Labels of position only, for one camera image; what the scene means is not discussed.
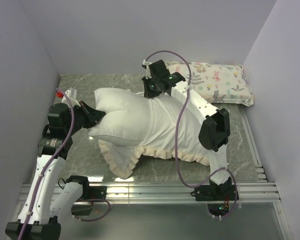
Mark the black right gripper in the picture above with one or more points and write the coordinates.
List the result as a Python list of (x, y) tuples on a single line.
[(148, 94)]

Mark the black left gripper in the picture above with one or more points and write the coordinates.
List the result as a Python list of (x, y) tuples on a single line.
[(92, 115)]

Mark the grey and cream ruffled pillowcase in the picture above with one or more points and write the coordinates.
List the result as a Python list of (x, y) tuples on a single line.
[(165, 138)]

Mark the white pillow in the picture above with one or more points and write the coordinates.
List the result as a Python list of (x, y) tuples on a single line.
[(127, 116)]

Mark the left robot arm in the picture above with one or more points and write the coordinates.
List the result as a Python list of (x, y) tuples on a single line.
[(41, 216)]

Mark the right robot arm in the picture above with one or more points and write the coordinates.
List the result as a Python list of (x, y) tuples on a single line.
[(215, 123)]

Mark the animal print pillow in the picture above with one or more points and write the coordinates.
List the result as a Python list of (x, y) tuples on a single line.
[(217, 83)]

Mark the black left base box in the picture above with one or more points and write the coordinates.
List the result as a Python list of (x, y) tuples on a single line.
[(82, 209)]

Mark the right base electronics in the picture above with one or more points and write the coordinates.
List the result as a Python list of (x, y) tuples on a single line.
[(220, 211)]

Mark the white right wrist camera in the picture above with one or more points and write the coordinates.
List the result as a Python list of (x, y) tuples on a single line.
[(145, 65)]

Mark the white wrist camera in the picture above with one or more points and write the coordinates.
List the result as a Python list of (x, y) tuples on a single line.
[(145, 65), (68, 97)]

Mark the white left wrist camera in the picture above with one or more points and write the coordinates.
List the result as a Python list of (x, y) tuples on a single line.
[(68, 97)]

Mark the aluminium mounting rail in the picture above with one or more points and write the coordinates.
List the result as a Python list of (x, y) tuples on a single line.
[(166, 181)]

